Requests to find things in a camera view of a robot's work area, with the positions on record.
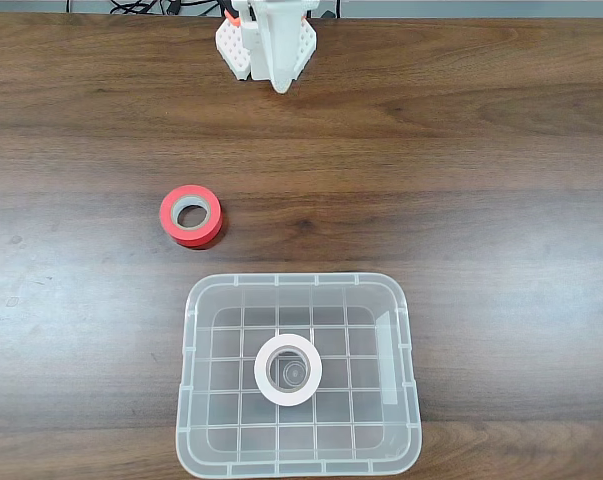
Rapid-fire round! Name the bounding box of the black cable with plug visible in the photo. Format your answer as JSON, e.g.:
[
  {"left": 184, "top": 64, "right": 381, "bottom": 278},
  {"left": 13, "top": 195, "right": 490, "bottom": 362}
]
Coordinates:
[{"left": 160, "top": 0, "right": 223, "bottom": 16}]

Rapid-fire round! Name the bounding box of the red tape roll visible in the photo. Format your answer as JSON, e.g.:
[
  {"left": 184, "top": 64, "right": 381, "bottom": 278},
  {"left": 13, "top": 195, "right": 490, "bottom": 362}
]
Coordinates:
[{"left": 159, "top": 184, "right": 226, "bottom": 250}]

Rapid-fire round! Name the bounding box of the clear plastic grid box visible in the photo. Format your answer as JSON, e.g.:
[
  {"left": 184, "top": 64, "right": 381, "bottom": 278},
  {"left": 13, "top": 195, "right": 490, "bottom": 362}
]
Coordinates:
[{"left": 174, "top": 272, "right": 423, "bottom": 479}]

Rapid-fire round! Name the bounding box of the white tape roll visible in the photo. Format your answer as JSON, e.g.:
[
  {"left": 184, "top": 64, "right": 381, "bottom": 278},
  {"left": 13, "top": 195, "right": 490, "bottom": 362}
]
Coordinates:
[{"left": 253, "top": 333, "right": 324, "bottom": 407}]

